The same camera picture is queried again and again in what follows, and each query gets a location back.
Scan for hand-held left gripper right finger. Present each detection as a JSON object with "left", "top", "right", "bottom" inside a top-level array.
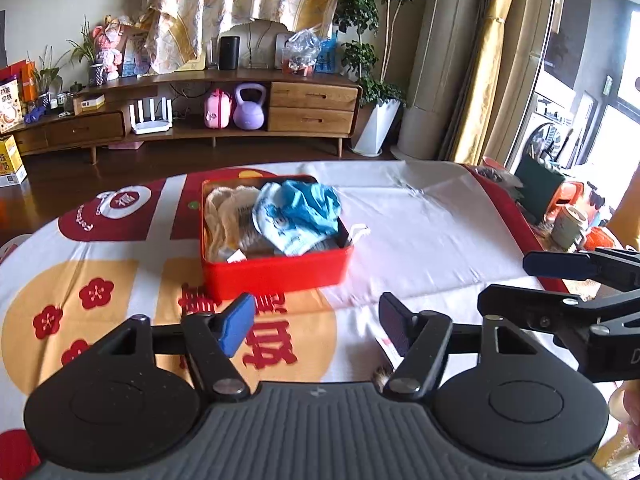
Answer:
[{"left": 378, "top": 291, "right": 532, "bottom": 402}]

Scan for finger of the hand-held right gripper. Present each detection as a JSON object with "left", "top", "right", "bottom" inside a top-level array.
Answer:
[
  {"left": 477, "top": 284, "right": 640, "bottom": 386},
  {"left": 522, "top": 247, "right": 640, "bottom": 293}
]

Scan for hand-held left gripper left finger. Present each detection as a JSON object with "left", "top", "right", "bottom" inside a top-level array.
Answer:
[{"left": 107, "top": 292, "right": 257, "bottom": 402}]

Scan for red tin box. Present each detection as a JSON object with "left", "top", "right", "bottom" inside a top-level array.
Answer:
[{"left": 200, "top": 175, "right": 355, "bottom": 302}]

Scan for printed face mask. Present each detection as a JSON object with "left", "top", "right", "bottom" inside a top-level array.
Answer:
[{"left": 252, "top": 182, "right": 342, "bottom": 256}]

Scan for blue plastic cover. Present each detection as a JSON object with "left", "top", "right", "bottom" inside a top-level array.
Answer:
[{"left": 280, "top": 180, "right": 342, "bottom": 236}]

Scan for person's right forearm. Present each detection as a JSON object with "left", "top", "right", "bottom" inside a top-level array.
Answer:
[{"left": 607, "top": 187, "right": 640, "bottom": 248}]

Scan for person's right hand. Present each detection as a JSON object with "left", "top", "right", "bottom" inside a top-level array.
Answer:
[{"left": 607, "top": 385, "right": 640, "bottom": 461}]

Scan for pale green mug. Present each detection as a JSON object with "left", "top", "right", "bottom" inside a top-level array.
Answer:
[{"left": 551, "top": 202, "right": 590, "bottom": 251}]

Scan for orange packet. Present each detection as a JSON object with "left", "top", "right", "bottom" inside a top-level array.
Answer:
[{"left": 582, "top": 225, "right": 623, "bottom": 252}]

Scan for orange container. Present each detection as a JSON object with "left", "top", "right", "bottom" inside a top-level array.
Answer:
[{"left": 545, "top": 180, "right": 586, "bottom": 226}]

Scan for cream mesh cloth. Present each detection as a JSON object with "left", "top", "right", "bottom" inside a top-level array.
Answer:
[{"left": 205, "top": 186, "right": 261, "bottom": 261}]

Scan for washing machine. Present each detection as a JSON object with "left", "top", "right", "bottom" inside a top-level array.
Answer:
[{"left": 515, "top": 92, "right": 576, "bottom": 171}]

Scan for white planter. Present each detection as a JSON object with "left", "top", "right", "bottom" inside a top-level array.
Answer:
[{"left": 351, "top": 99, "right": 402, "bottom": 157}]

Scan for purple kettlebell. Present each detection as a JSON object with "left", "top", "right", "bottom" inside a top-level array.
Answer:
[{"left": 232, "top": 83, "right": 267, "bottom": 131}]

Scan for pink toy case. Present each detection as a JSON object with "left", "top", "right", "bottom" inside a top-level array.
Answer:
[{"left": 204, "top": 88, "right": 235, "bottom": 129}]

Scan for yellow curtain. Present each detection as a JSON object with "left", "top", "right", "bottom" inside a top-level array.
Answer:
[{"left": 450, "top": 0, "right": 566, "bottom": 166}]

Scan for white router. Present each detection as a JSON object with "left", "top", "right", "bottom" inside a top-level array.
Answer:
[{"left": 128, "top": 97, "right": 175, "bottom": 136}]

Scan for wooden cabinet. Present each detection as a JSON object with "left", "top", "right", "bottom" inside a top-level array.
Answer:
[{"left": 10, "top": 67, "right": 362, "bottom": 165}]

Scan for white standing air conditioner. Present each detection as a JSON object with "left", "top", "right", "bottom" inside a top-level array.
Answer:
[{"left": 390, "top": 0, "right": 496, "bottom": 161}]

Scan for small white box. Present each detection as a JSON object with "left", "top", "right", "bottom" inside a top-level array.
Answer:
[{"left": 73, "top": 94, "right": 106, "bottom": 113}]

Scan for black speaker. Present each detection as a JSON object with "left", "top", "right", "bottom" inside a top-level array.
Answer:
[{"left": 218, "top": 35, "right": 241, "bottom": 71}]

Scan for blue packet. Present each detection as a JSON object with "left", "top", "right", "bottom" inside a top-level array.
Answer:
[{"left": 315, "top": 35, "right": 340, "bottom": 75}]

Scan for clear plastic bag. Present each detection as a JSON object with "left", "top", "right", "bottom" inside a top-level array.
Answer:
[{"left": 281, "top": 27, "right": 322, "bottom": 78}]

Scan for yellow cardboard box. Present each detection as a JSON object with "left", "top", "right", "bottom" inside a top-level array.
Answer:
[{"left": 0, "top": 134, "right": 28, "bottom": 188}]

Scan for white scalloped board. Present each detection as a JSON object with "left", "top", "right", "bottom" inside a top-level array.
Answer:
[{"left": 240, "top": 19, "right": 288, "bottom": 68}]

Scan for small potted plant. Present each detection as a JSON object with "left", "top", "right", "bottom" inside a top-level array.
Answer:
[
  {"left": 67, "top": 17, "right": 105, "bottom": 87},
  {"left": 27, "top": 45, "right": 63, "bottom": 108}
]

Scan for pink plush doll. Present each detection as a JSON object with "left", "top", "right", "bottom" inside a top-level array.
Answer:
[{"left": 94, "top": 16, "right": 123, "bottom": 81}]

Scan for tall green plant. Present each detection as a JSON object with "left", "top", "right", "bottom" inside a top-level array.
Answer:
[{"left": 334, "top": 0, "right": 428, "bottom": 108}]

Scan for printed snack box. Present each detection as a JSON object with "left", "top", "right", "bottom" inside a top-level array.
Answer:
[{"left": 0, "top": 77, "right": 25, "bottom": 133}]

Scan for orange paper bag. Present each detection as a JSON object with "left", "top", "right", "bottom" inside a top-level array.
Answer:
[{"left": 0, "top": 60, "right": 40, "bottom": 103}]

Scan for picture frame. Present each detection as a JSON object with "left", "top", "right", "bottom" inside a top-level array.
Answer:
[{"left": 121, "top": 32, "right": 151, "bottom": 77}]

